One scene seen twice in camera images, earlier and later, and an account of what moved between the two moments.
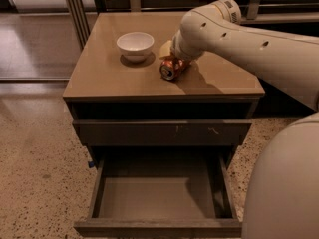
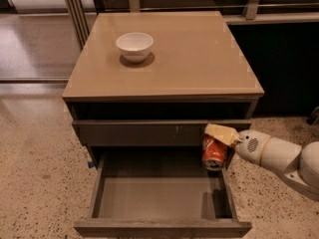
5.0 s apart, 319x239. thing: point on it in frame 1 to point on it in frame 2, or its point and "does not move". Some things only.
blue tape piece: x=91 y=164 does not move
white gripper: x=179 y=53 to x=250 y=146
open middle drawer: x=161 y=192 does not move
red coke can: x=169 y=67 to x=213 y=153
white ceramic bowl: x=135 y=46 does not move
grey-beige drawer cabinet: x=134 y=110 does not move
